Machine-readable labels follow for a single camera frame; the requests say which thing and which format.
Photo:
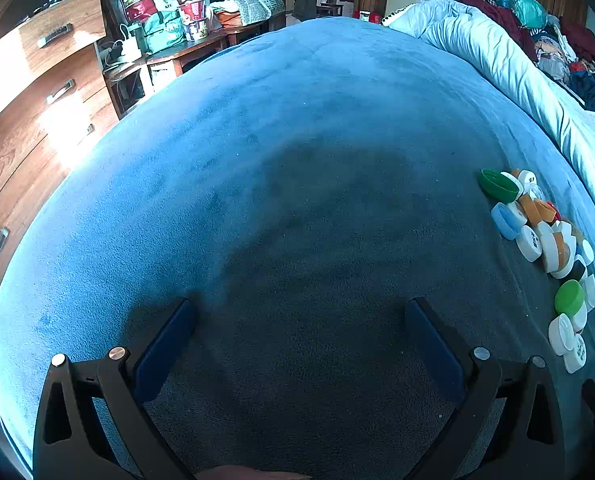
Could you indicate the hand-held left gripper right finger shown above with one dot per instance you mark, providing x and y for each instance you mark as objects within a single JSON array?
[{"x": 432, "y": 345}]

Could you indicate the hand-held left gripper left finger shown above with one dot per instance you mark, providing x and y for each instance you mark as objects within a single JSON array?
[{"x": 167, "y": 345}]

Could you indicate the group of bottle caps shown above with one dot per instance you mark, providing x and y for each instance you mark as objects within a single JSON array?
[{"x": 537, "y": 240}]

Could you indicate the blue bed blanket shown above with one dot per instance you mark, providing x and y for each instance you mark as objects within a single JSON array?
[{"x": 277, "y": 160}]

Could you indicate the wooden dresser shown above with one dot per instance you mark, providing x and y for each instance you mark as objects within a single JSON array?
[{"x": 22, "y": 110}]

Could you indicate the low wooden table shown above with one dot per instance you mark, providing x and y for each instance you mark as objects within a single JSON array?
[{"x": 177, "y": 57}]

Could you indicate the white power strip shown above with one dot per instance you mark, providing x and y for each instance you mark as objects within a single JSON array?
[{"x": 127, "y": 50}]

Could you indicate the light blue duvet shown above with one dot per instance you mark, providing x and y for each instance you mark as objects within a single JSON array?
[{"x": 477, "y": 45}]

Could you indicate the pile of clothes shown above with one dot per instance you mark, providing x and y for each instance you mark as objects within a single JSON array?
[{"x": 577, "y": 55}]

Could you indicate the pile of bags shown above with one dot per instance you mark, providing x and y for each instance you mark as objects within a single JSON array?
[{"x": 167, "y": 10}]

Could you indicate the dark red blanket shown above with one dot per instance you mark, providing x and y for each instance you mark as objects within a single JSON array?
[{"x": 482, "y": 10}]

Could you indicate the teal plastic bag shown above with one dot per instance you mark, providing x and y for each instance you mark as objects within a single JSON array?
[{"x": 525, "y": 7}]

